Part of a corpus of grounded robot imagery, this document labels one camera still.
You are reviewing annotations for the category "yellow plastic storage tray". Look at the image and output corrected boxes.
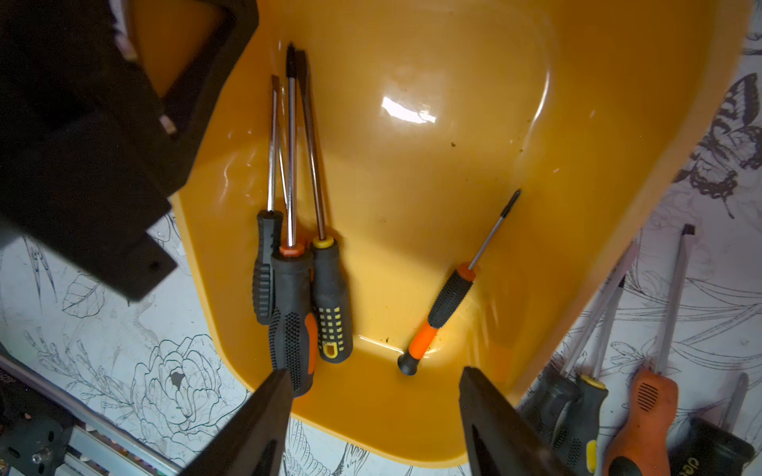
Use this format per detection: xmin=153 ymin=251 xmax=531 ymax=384
xmin=172 ymin=1 xmax=753 ymax=468

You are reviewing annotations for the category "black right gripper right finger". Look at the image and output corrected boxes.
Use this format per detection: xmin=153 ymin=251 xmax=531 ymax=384
xmin=458 ymin=367 xmax=572 ymax=476

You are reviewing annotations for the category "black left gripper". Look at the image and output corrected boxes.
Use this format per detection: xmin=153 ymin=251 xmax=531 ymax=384
xmin=1 ymin=1 xmax=259 ymax=301

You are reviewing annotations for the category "black grey screwdriver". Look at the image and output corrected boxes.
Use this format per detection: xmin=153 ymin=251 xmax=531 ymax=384
xmin=296 ymin=50 xmax=353 ymax=364

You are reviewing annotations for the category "small orange precision screwdriver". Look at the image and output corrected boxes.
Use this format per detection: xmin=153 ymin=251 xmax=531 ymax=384
xmin=397 ymin=188 xmax=522 ymax=376

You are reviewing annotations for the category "black yellow Deli screwdriver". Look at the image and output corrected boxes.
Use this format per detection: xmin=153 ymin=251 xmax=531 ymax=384
xmin=518 ymin=241 xmax=640 ymax=445

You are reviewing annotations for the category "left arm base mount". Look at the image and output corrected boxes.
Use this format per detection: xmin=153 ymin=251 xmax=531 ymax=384
xmin=1 ymin=370 xmax=75 ymax=475

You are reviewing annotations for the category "black yellow stubby screwdriver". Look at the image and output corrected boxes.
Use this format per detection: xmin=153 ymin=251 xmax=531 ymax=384
xmin=670 ymin=373 xmax=754 ymax=475

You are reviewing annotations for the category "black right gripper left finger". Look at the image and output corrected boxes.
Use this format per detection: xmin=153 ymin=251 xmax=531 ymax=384
xmin=182 ymin=370 xmax=294 ymax=476

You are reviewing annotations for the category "black orange handled screwdriver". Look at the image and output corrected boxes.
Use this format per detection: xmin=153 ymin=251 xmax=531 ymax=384
xmin=270 ymin=45 xmax=318 ymax=398

